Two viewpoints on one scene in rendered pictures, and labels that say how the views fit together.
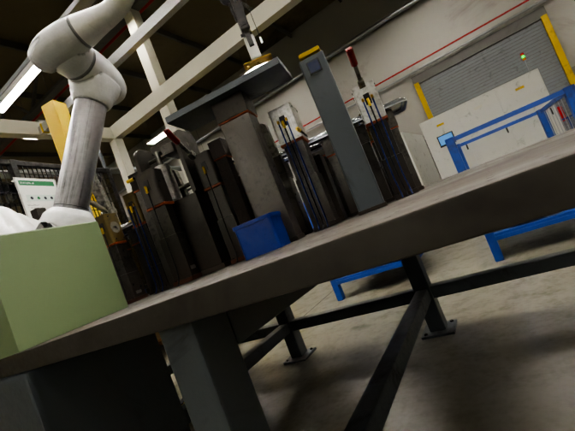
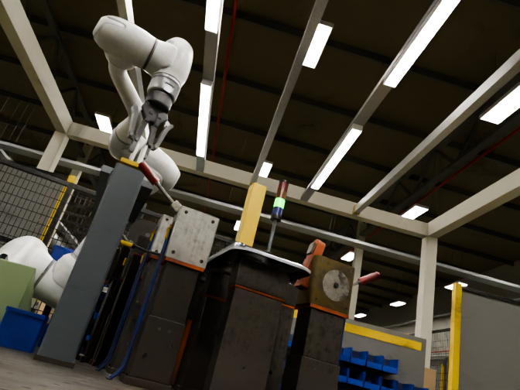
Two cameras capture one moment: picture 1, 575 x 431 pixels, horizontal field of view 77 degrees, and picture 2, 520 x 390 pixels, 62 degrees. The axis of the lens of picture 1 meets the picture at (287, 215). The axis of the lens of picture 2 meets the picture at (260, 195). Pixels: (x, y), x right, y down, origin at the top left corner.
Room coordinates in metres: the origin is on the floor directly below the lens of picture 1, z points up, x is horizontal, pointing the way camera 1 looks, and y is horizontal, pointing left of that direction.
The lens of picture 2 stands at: (0.72, -1.20, 0.74)
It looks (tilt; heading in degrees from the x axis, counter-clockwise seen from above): 24 degrees up; 57
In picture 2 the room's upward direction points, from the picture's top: 14 degrees clockwise
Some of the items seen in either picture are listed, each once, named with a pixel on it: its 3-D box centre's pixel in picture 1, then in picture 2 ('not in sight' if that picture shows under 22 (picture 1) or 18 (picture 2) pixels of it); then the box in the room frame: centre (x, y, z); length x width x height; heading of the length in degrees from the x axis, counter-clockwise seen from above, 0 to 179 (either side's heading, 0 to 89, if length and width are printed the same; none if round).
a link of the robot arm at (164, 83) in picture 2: not in sight; (163, 90); (1.02, -0.08, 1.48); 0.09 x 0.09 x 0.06
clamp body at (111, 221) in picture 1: (117, 259); not in sight; (1.38, 0.66, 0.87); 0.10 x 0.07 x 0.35; 165
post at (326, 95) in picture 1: (342, 134); (95, 258); (0.98, -0.22, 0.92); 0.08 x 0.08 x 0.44; 75
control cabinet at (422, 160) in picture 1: (414, 165); not in sight; (9.63, -3.62, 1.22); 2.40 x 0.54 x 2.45; 148
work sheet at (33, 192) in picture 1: (44, 207); not in sight; (1.80, 1.12, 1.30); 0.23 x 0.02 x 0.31; 165
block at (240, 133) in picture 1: (258, 171); not in sight; (1.05, 0.03, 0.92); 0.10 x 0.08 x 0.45; 75
